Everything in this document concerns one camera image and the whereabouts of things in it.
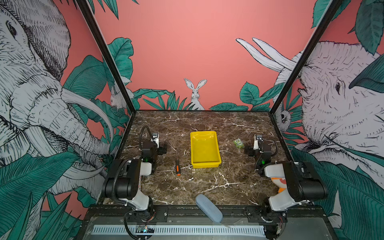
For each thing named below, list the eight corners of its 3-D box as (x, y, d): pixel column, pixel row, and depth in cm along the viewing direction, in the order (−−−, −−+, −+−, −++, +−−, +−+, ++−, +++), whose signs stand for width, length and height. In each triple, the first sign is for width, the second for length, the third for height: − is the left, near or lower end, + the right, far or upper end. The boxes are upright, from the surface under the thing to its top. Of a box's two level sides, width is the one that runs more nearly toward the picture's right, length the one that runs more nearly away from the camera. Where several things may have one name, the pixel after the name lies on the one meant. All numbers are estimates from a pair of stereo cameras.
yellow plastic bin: (189, 168, 92) (189, 163, 87) (190, 135, 108) (190, 129, 103) (219, 168, 92) (221, 163, 87) (216, 135, 108) (217, 130, 103)
